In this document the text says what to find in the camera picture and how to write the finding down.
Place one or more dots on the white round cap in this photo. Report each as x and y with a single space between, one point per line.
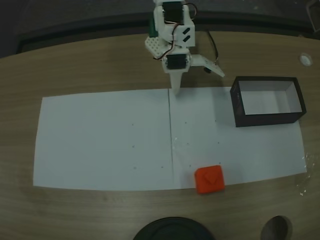
305 59

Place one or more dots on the black round-base stand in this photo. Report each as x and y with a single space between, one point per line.
172 230

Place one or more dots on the white paper sheet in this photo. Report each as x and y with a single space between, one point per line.
100 140
225 150

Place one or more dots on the green circuit board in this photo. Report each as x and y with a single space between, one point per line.
152 28

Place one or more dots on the dark box white inside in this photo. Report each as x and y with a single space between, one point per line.
270 121

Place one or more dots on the orange cube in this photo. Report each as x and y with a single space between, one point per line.
209 179

